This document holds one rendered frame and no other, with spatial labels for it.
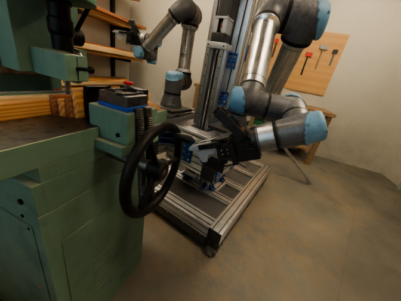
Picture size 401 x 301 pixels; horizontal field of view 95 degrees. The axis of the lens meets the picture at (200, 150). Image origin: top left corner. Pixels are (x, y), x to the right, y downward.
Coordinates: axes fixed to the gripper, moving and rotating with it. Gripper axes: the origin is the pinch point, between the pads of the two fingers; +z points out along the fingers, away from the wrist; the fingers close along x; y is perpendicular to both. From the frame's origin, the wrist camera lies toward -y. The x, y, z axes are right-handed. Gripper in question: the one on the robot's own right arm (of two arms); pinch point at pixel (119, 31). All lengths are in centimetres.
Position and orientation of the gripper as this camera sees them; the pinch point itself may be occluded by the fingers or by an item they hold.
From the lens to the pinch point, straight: 176.9
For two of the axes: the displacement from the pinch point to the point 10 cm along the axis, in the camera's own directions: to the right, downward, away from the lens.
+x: 3.5, -4.5, 8.2
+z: -9.3, -2.9, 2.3
